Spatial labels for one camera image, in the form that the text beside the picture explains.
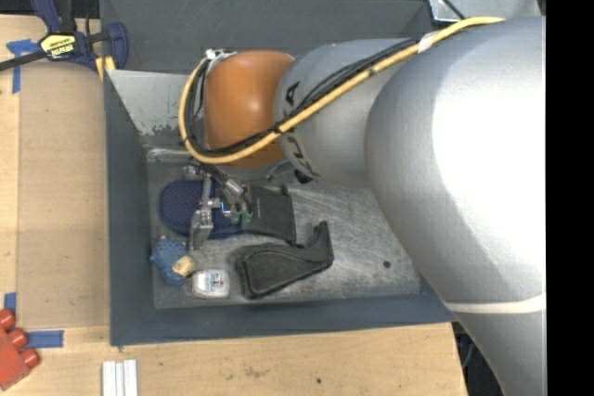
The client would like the black fabric strap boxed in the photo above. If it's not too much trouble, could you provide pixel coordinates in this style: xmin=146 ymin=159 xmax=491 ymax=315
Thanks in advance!
xmin=234 ymin=221 xmax=335 ymax=300

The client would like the pale wood flat board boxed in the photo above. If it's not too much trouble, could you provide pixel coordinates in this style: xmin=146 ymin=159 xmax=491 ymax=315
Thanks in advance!
xmin=16 ymin=59 xmax=112 ymax=331

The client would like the black square cloth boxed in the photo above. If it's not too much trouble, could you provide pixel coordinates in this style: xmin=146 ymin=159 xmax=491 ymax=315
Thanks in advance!
xmin=240 ymin=184 xmax=298 ymax=246

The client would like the small white packet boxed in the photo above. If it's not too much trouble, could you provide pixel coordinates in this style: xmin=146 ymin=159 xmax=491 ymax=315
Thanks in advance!
xmin=190 ymin=268 xmax=232 ymax=300

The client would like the grey metal bin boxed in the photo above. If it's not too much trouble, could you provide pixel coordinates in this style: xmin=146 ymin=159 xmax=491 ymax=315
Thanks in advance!
xmin=97 ymin=0 xmax=457 ymax=347

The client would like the dark blue dotted oval pad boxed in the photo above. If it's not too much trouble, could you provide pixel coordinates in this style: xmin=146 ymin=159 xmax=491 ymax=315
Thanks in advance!
xmin=159 ymin=179 xmax=244 ymax=240

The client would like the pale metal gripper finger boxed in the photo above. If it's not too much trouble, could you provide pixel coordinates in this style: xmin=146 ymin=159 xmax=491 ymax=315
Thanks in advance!
xmin=200 ymin=209 xmax=215 ymax=243
xmin=187 ymin=208 xmax=203 ymax=252

